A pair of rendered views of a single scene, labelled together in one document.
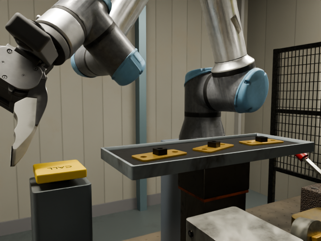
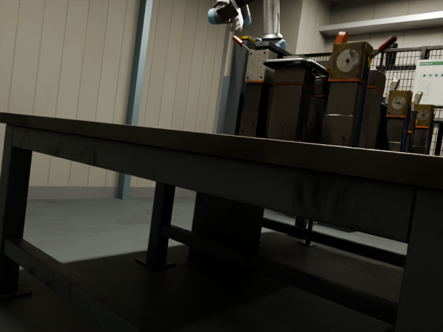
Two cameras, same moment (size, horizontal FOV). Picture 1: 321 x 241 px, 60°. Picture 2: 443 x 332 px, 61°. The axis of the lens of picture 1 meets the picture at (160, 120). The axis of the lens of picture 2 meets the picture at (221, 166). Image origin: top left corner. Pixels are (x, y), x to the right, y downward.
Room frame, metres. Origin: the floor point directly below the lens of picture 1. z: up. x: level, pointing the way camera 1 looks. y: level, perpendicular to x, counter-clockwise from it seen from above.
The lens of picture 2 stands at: (-1.14, 0.78, 0.67)
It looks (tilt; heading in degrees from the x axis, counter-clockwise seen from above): 3 degrees down; 338
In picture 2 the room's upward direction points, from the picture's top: 8 degrees clockwise
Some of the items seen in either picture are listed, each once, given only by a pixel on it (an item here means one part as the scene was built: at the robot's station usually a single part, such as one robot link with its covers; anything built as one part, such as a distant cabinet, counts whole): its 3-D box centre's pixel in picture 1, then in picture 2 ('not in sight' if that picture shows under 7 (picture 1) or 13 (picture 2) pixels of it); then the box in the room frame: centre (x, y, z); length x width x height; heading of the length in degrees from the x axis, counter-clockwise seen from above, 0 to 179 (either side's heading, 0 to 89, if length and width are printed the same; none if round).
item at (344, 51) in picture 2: not in sight; (349, 102); (-0.16, -0.03, 0.88); 0.14 x 0.09 x 0.36; 28
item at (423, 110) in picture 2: not in sight; (422, 138); (0.30, -0.92, 0.87); 0.12 x 0.07 x 0.35; 28
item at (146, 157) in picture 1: (159, 152); not in sight; (0.42, 0.00, 1.17); 0.08 x 0.04 x 0.01; 127
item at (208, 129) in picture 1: (202, 126); not in sight; (0.89, -0.13, 1.15); 0.15 x 0.15 x 0.10
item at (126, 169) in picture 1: (213, 149); (277, 55); (0.49, -0.09, 1.16); 0.37 x 0.14 x 0.02; 118
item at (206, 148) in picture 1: (213, 145); not in sight; (0.48, -0.09, 1.17); 0.08 x 0.04 x 0.01; 138
